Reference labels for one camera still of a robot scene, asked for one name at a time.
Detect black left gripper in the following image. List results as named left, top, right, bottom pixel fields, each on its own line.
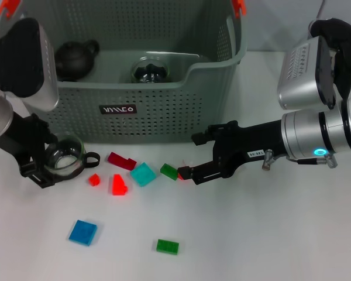
left=0, top=112, right=59, bottom=190

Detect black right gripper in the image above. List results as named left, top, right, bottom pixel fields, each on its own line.
left=177, top=119, right=284, bottom=186

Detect blue square block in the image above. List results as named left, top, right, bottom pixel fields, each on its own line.
left=68, top=219, right=99, bottom=246

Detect dark green block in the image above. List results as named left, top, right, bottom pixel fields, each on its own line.
left=160, top=163, right=179, bottom=181

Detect teal square block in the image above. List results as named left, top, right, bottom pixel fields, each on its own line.
left=130, top=162, right=157, bottom=187

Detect grey perforated storage bin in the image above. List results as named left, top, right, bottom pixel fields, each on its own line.
left=0, top=0, right=248, bottom=146

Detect dark red long block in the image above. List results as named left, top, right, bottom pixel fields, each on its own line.
left=107, top=151, right=137, bottom=171

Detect red slope block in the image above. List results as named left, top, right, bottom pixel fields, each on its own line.
left=111, top=174, right=129, bottom=196

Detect bright green block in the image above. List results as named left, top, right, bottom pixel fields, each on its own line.
left=156, top=238, right=180, bottom=255

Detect black clay teapot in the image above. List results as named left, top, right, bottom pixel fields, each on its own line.
left=54, top=39, right=100, bottom=82

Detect right arm cable silver plugs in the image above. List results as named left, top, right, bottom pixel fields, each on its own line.
left=261, top=148, right=339, bottom=171

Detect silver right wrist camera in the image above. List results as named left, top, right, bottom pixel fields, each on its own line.
left=276, top=35, right=339, bottom=111

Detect orange bin handle clip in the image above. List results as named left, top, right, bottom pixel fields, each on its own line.
left=232, top=0, right=248, bottom=19
left=0, top=0, right=21, bottom=17

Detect glass teapot black handle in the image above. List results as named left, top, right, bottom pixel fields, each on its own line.
left=308, top=18, right=351, bottom=102

